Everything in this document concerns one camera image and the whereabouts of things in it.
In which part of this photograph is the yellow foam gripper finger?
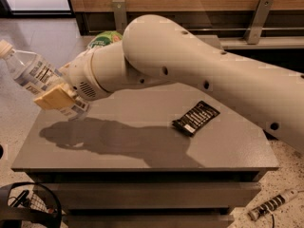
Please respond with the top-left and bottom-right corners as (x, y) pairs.
(59, 64), (69, 77)
(33, 83), (77, 110)

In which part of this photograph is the clear blue-labelled plastic bottle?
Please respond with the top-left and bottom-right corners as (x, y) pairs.
(0, 40), (89, 121)

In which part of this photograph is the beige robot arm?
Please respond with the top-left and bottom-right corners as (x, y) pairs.
(35, 14), (304, 151)

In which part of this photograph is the green chip bag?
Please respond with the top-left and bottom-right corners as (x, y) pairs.
(87, 30), (123, 48)

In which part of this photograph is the black snack wrapper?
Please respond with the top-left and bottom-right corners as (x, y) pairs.
(172, 101), (220, 137)

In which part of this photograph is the grey drawer cabinet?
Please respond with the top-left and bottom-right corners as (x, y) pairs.
(11, 84), (278, 228)

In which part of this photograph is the left metal wall bracket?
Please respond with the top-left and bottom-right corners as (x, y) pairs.
(112, 0), (127, 33)

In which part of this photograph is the metal wall bracket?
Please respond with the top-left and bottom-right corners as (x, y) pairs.
(112, 0), (127, 33)
(244, 0), (274, 45)

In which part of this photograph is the black wire basket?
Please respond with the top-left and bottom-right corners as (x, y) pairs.
(0, 181), (62, 228)

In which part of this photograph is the wooden wall panel counter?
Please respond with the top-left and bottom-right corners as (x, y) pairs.
(68, 0), (304, 37)

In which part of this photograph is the right metal wall bracket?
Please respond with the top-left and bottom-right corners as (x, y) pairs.
(244, 0), (274, 45)

